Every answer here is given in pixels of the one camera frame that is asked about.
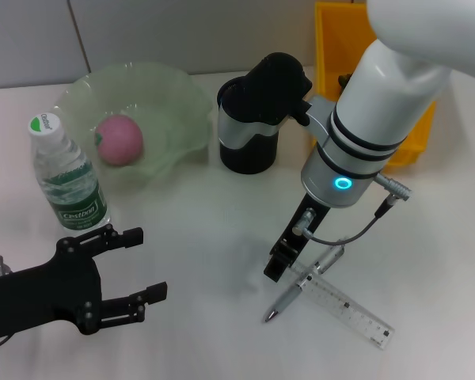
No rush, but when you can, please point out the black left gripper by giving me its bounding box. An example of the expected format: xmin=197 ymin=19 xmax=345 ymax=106
xmin=0 ymin=223 xmax=169 ymax=341

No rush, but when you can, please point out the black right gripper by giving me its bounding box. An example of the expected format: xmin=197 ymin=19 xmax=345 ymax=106
xmin=263 ymin=192 xmax=333 ymax=283

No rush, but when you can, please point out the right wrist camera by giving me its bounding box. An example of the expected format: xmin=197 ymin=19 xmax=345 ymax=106
xmin=216 ymin=51 xmax=314 ymax=151

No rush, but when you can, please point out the yellow plastic storage bin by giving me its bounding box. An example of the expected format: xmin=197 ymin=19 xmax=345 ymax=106
xmin=310 ymin=1 xmax=438 ymax=167

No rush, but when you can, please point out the black mesh pen holder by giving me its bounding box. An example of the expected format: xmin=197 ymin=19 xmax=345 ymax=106
xmin=215 ymin=77 xmax=281 ymax=175

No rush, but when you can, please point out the green wavy glass fruit plate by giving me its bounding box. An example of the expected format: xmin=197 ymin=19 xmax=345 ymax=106
xmin=54 ymin=60 xmax=215 ymax=192

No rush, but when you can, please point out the right gripper cable with connector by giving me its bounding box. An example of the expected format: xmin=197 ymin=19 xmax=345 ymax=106
xmin=291 ymin=173 xmax=416 ymax=245

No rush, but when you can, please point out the green label water bottle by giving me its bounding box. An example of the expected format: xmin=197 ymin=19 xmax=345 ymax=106
xmin=27 ymin=112 xmax=112 ymax=234

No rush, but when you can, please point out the transparent plastic ruler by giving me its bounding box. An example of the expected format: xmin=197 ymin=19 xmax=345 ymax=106
xmin=287 ymin=259 xmax=396 ymax=352

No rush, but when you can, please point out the pink peach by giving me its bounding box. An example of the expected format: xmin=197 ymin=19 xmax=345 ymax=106
xmin=93 ymin=114 xmax=144 ymax=166

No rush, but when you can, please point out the silver retractable pen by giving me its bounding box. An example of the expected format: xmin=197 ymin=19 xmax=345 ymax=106
xmin=264 ymin=237 xmax=348 ymax=324

